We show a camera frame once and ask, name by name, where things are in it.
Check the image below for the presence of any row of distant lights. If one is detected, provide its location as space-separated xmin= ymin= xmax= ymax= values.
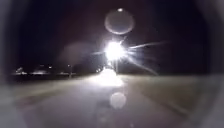
xmin=14 ymin=65 xmax=80 ymax=77

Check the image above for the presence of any pole with small lamp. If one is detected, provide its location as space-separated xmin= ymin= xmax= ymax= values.
xmin=66 ymin=63 xmax=74 ymax=80

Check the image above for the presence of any grey paved path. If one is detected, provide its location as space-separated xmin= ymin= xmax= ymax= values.
xmin=19 ymin=68 xmax=198 ymax=128

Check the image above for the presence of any grass strip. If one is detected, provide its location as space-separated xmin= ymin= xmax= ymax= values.
xmin=6 ymin=75 xmax=101 ymax=101
xmin=119 ymin=74 xmax=214 ymax=118

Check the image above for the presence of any bright street lamp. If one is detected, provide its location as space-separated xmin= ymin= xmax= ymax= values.
xmin=103 ymin=40 xmax=126 ymax=76

